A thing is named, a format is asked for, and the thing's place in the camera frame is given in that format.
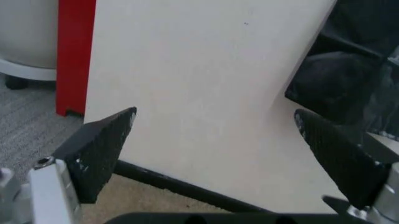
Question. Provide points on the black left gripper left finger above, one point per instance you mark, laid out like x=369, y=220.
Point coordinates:
x=96, y=149

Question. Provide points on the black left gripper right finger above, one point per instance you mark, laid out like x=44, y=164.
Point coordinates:
x=338, y=161

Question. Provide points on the thin plastic garbage bag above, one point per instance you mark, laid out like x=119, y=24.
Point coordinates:
x=388, y=93

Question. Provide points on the beige rug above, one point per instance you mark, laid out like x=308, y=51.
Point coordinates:
x=146, y=200

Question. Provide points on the red furniture panel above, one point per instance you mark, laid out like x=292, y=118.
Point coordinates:
x=74, y=58

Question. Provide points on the black caster wheel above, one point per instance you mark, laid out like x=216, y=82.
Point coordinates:
x=16, y=82

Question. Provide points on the white round wheeled base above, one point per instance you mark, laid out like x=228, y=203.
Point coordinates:
x=26, y=35

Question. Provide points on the black table frame bar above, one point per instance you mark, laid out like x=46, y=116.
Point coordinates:
x=187, y=184

